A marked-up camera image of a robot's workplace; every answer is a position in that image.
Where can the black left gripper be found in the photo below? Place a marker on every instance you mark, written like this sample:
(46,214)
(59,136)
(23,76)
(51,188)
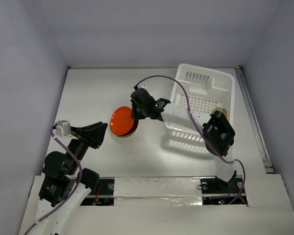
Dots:
(92,134)

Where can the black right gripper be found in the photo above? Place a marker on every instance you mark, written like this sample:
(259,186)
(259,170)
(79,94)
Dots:
(136,107)

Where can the black plate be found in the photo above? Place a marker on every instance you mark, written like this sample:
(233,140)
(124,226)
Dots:
(134,127)

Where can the yellow patterned plate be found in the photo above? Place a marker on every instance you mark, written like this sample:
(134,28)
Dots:
(124,136)

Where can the orange plate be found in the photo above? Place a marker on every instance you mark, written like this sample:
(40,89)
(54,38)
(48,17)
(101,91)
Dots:
(121,121)

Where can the white plastic dish rack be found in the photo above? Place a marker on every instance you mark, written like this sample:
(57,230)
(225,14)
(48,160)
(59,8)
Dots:
(207,89)

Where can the beige decorated plate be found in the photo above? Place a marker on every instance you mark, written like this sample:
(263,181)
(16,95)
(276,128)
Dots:
(218,109)

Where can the tan plate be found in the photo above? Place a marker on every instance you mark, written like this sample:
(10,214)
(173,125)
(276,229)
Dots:
(226,113)

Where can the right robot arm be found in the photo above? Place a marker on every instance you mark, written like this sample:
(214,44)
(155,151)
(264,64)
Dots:
(215,129)

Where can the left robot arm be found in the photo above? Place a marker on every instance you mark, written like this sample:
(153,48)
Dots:
(66,183)

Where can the silver foil strip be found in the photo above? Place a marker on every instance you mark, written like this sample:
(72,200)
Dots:
(157,191)

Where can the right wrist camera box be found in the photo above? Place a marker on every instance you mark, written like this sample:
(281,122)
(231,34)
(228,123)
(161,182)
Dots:
(140,86)

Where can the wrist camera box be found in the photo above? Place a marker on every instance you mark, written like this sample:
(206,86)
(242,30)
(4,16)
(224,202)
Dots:
(140,86)
(62,128)

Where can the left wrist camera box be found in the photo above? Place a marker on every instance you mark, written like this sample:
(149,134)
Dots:
(62,128)

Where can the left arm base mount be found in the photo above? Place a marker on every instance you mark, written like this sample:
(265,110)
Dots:
(104,196)

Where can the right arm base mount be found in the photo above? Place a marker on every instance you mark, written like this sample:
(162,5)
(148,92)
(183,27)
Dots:
(217,192)

